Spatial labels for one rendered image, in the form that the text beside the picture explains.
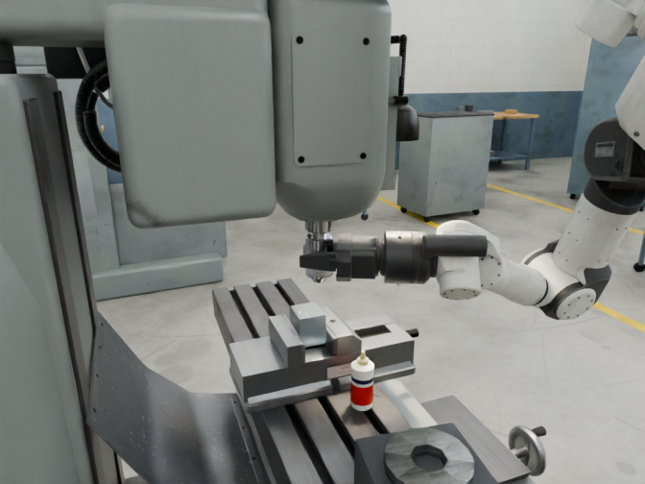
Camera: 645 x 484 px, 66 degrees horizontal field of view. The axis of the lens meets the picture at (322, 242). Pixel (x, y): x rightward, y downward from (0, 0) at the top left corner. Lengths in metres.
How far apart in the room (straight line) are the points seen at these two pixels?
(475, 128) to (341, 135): 4.87
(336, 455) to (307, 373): 0.17
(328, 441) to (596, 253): 0.56
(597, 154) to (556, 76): 9.29
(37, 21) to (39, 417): 0.43
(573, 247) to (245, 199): 0.60
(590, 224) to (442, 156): 4.41
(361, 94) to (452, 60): 8.09
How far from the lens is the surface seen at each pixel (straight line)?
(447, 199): 5.48
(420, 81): 8.48
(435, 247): 0.78
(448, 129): 5.32
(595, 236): 0.96
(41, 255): 0.61
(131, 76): 0.62
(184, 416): 1.00
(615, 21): 0.79
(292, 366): 0.92
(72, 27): 0.64
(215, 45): 0.63
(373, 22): 0.72
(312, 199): 0.72
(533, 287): 0.96
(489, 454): 1.20
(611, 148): 0.89
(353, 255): 0.79
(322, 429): 0.89
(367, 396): 0.91
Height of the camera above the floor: 1.53
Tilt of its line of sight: 19 degrees down
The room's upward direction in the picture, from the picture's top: straight up
